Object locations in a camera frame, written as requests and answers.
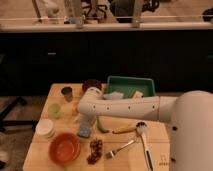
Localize blue sponge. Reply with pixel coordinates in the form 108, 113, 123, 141
77, 125, 91, 138

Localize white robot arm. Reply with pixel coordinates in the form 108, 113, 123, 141
78, 87, 213, 171

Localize dark purple bowl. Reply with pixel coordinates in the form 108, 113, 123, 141
82, 79, 102, 92

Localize orange bowl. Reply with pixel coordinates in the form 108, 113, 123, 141
48, 132, 81, 166

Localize orange tomato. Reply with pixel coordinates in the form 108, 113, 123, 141
72, 102, 79, 115

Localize bunch of dark grapes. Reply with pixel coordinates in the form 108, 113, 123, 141
87, 139, 103, 164

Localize light blue cloth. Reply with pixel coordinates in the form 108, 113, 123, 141
103, 91, 124, 100

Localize yellow banana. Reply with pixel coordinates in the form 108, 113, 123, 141
112, 126, 136, 134

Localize dark grey cup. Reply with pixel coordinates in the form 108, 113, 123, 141
61, 87, 73, 102

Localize light green cup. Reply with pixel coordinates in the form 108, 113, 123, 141
48, 103, 61, 119

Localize silver fork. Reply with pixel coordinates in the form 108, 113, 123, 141
105, 139, 136, 159

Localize white stacked plates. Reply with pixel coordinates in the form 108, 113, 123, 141
36, 119, 54, 138

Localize green plastic tray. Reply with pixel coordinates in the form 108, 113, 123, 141
106, 76, 156, 98

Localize white dish brush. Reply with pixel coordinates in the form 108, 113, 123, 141
136, 122, 153, 171

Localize tan wooden block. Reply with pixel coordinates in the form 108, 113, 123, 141
132, 91, 143, 99

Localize black office chair base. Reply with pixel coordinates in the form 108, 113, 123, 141
0, 95, 38, 133

